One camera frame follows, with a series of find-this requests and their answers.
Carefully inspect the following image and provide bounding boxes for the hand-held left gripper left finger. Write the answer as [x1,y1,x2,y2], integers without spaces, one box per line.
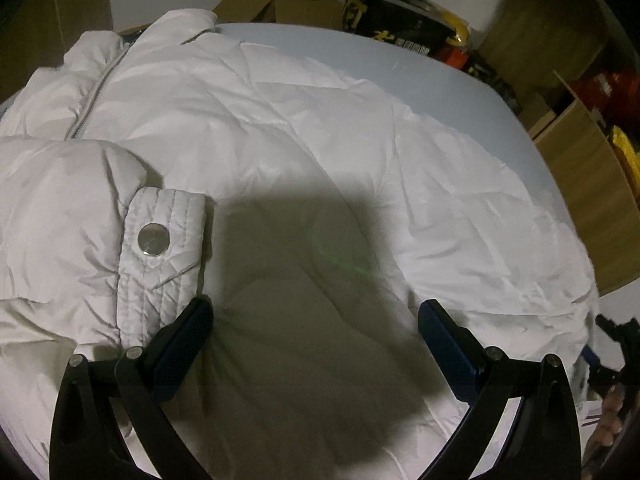
[49,296,216,480]

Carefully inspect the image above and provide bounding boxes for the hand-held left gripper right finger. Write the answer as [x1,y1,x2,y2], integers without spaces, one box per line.
[417,299,583,480]

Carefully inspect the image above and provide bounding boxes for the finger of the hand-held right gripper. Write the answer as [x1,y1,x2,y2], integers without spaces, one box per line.
[581,345,618,378]
[595,314,640,348]

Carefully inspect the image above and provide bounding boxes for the white puffer jacket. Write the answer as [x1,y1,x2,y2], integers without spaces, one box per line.
[0,9,601,480]

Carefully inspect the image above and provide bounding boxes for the wooden wall column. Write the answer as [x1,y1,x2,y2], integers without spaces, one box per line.
[10,0,116,73]

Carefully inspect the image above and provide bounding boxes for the yellow plastic object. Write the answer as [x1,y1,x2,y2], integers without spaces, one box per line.
[444,10,472,47]

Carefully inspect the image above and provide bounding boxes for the red orange object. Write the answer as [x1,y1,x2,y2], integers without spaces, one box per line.
[434,42,482,70]

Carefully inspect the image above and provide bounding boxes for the wooden shelf unit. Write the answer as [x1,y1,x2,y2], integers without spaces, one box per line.
[530,70,640,293]

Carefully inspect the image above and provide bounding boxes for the yellow bag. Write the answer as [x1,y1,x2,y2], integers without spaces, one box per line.
[606,126,640,183]

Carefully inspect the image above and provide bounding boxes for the wooden cabinet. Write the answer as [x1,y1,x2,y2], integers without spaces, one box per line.
[477,0,608,93]

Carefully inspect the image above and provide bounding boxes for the black and yellow case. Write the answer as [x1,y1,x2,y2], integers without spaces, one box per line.
[344,0,472,57]

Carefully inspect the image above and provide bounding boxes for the red packages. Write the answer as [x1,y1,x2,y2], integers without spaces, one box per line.
[572,71,640,113]

